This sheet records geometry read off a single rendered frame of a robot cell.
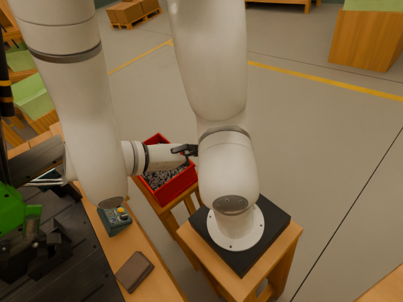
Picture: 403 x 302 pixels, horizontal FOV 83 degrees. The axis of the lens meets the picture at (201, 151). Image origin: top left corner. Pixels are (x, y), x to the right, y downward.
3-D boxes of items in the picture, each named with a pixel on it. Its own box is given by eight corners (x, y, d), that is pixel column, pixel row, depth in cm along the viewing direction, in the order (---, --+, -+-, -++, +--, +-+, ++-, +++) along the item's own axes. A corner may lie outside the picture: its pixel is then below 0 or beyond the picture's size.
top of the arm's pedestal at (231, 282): (234, 183, 100) (234, 178, 97) (302, 233, 80) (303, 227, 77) (177, 235, 88) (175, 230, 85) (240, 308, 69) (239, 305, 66)
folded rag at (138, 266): (141, 251, 77) (137, 247, 75) (155, 267, 72) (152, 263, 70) (116, 277, 73) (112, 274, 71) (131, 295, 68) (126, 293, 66)
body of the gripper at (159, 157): (132, 177, 59) (171, 174, 65) (147, 167, 51) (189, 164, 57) (129, 150, 60) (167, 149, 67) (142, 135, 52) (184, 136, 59)
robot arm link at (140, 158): (125, 180, 57) (137, 178, 59) (136, 171, 50) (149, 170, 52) (121, 148, 59) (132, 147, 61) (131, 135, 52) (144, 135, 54)
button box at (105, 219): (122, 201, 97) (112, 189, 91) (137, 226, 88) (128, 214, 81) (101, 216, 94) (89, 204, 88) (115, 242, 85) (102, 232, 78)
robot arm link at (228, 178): (250, 175, 66) (249, 112, 48) (261, 239, 54) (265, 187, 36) (208, 178, 68) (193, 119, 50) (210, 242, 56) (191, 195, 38)
